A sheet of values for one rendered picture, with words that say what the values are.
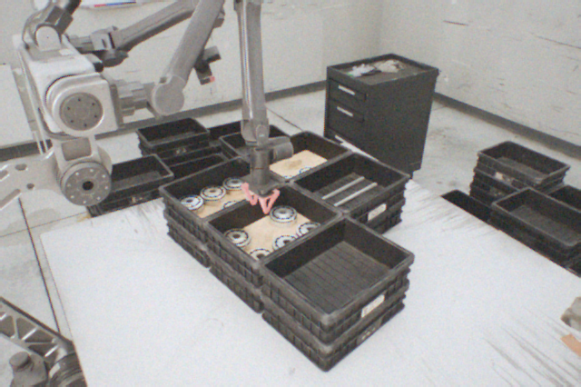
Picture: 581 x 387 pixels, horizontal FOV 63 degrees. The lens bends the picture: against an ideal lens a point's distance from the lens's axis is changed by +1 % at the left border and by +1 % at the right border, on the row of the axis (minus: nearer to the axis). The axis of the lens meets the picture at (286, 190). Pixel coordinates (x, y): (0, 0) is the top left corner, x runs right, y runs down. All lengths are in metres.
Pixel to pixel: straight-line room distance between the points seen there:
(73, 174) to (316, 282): 0.80
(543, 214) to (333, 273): 1.46
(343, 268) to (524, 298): 0.64
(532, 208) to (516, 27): 2.37
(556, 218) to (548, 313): 0.97
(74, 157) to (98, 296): 0.52
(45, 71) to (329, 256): 1.00
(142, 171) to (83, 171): 1.40
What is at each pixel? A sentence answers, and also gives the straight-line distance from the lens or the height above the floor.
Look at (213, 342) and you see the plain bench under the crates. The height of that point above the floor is 0.70.
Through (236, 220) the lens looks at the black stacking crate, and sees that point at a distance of 1.72.
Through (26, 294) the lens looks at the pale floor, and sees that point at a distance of 3.03.
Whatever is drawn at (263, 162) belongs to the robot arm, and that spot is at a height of 1.23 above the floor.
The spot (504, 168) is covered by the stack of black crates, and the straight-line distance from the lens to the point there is 2.94.
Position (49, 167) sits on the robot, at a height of 1.17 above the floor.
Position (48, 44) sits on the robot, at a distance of 1.40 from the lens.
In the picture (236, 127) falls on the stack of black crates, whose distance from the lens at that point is 3.50.
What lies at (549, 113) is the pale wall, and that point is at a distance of 4.74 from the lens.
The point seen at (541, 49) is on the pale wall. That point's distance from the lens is 4.70.
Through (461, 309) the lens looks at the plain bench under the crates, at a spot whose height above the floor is 0.70.
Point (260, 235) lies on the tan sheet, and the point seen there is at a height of 0.83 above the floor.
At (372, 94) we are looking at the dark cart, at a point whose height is 0.83.
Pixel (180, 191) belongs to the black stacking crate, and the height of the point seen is 0.88.
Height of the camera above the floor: 1.87
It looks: 32 degrees down
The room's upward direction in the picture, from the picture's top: straight up
